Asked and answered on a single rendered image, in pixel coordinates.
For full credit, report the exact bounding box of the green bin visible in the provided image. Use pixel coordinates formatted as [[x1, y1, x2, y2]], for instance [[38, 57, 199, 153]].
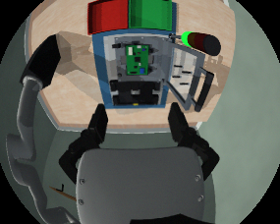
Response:
[[129, 0, 172, 31]]

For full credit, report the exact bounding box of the red open-top bin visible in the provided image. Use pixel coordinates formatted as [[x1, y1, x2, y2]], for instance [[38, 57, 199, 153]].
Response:
[[87, 0, 129, 35]]

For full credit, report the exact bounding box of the green circuit board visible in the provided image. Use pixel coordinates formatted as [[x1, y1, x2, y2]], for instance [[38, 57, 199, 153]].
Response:
[[126, 45, 148, 75]]

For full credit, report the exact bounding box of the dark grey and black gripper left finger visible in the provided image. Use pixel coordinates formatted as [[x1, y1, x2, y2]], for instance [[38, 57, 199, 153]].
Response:
[[59, 103, 108, 185]]

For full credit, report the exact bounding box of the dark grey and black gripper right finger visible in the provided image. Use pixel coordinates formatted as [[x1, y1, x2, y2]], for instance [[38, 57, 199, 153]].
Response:
[[168, 102, 220, 181]]

